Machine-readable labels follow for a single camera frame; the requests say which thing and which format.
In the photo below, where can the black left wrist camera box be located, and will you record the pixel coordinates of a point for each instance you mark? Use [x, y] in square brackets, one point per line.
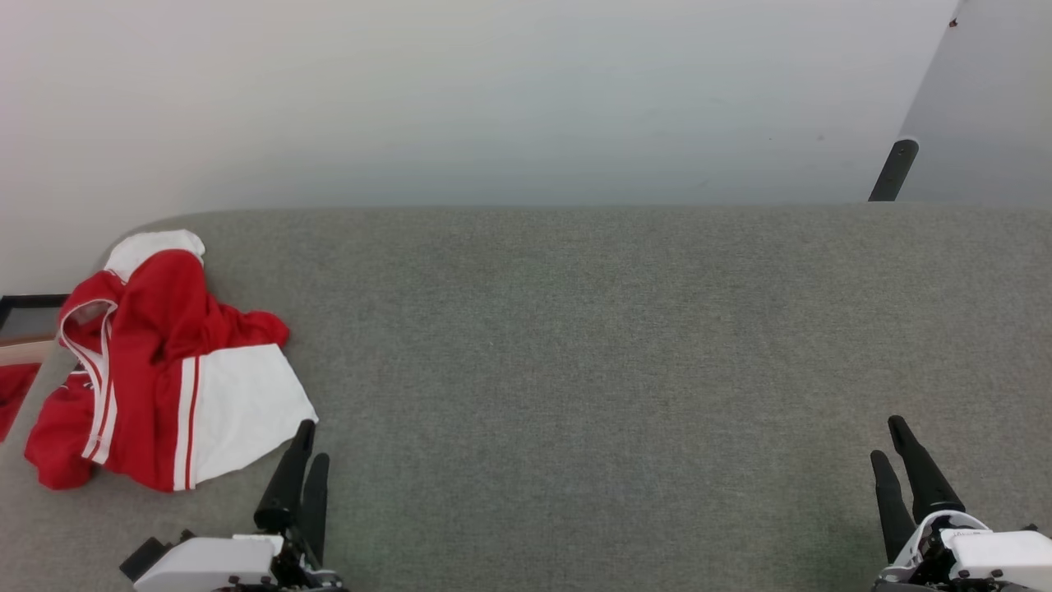
[146, 557]

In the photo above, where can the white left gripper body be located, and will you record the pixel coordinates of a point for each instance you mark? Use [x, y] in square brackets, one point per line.
[205, 563]

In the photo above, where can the red and white jersey shirt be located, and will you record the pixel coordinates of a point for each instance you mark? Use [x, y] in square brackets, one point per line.
[156, 362]

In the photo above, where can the red cloth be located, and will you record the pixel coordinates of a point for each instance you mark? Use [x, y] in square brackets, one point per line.
[12, 395]

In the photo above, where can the black pole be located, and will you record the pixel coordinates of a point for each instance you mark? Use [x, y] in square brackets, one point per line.
[892, 171]

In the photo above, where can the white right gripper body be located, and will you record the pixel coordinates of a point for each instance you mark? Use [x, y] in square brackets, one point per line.
[1003, 555]

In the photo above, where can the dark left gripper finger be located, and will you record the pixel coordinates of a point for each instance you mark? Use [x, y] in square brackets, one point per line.
[284, 481]
[316, 506]

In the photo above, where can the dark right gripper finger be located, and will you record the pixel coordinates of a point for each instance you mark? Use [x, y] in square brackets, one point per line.
[927, 481]
[892, 510]

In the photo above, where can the beige board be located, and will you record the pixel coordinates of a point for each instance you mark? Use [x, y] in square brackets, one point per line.
[20, 351]

